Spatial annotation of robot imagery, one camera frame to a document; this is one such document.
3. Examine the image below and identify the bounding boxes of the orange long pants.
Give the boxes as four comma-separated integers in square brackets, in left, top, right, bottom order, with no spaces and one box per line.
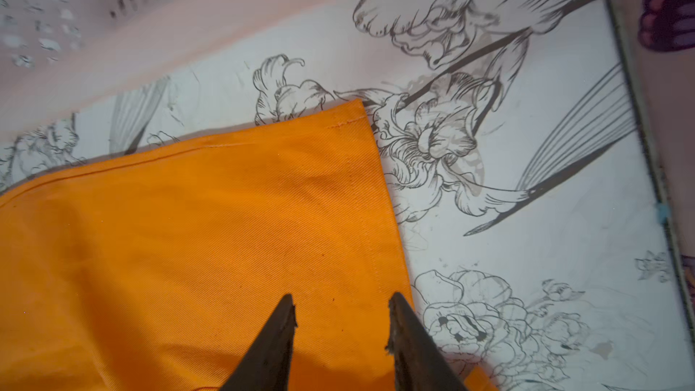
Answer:
[1,101,490,390]

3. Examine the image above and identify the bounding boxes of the floral printed table mat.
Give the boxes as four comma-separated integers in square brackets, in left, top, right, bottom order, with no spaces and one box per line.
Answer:
[1,0,694,390]

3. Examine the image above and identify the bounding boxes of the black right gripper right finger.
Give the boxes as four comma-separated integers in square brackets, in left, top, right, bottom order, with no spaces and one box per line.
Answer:
[386,293,466,391]

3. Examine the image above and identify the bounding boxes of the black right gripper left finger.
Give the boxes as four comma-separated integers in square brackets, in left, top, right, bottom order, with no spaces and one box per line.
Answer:
[219,294,297,391]

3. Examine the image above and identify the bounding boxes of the white plastic laundry basket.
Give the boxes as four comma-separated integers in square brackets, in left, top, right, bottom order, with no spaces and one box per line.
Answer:
[0,0,262,72]

